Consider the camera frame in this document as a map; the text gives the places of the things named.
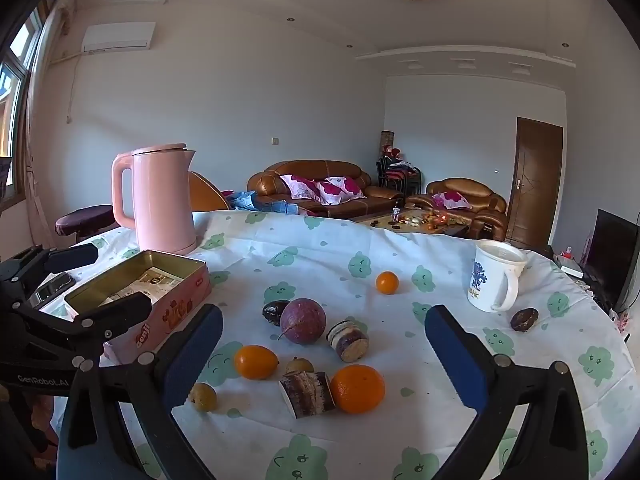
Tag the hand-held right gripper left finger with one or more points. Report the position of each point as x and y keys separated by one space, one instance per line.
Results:
x=195 y=355

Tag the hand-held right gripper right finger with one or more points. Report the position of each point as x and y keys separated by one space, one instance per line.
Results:
x=455 y=360

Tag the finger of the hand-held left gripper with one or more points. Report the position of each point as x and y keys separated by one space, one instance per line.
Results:
x=120 y=310
x=70 y=257

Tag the small yellow fruit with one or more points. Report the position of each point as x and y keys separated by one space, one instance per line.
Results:
x=203 y=396
x=300 y=365

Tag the gold metal tin box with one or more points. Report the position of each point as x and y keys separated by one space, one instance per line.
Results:
x=175 y=310

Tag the oval mandarin orange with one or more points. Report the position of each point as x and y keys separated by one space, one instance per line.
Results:
x=256 y=361

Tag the dark brown round fruit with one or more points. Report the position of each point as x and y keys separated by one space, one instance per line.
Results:
x=524 y=320

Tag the dark brown wrinkled fruit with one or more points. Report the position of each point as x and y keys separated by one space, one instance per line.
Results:
x=274 y=312

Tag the large orange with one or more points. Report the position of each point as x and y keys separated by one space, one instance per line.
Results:
x=357 y=389

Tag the small round orange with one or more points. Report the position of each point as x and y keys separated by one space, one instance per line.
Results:
x=387 y=282

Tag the purple sugarcane piece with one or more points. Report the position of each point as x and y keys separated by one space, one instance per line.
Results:
x=306 y=394
x=347 y=341

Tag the large purple round fruit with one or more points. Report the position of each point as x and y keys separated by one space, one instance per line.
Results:
x=302 y=321

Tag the printed paper sheet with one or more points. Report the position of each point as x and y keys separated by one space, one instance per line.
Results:
x=145 y=280

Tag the purple round stool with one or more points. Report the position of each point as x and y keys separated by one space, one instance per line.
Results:
x=82 y=220

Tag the white mug with blue print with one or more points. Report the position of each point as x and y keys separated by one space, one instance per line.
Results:
x=487 y=280

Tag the pink electric kettle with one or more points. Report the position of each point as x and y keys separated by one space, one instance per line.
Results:
x=160 y=200

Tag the dark coffee table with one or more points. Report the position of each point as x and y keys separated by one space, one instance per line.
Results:
x=452 y=230

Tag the orange wooden chair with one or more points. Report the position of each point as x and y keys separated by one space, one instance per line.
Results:
x=205 y=192

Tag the white cloud print tablecloth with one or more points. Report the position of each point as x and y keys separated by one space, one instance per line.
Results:
x=350 y=255

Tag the white box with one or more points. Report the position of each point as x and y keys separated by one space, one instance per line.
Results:
x=570 y=266

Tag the pink floral pillow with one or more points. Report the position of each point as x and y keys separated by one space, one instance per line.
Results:
x=300 y=187
x=342 y=191
x=450 y=200

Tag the blue jeans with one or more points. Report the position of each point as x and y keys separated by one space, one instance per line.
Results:
x=250 y=202

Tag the brown leather armchair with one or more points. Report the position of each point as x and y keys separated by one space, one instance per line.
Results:
x=465 y=187

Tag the window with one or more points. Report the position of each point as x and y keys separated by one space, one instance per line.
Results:
x=15 y=85

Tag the black television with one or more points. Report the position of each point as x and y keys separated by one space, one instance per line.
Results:
x=612 y=255

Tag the brown wooden door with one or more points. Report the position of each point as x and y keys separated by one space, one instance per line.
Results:
x=535 y=185

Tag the stacked dark chairs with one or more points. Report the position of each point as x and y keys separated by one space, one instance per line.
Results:
x=397 y=172

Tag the white air conditioner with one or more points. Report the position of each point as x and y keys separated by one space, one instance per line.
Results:
x=117 y=37

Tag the brown leather sofa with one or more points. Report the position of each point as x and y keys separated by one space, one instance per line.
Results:
x=320 y=167

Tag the tall patterned vase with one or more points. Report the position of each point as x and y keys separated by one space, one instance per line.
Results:
x=387 y=142

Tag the ceiling vent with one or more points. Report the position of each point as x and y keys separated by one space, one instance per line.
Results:
x=465 y=63
x=520 y=67

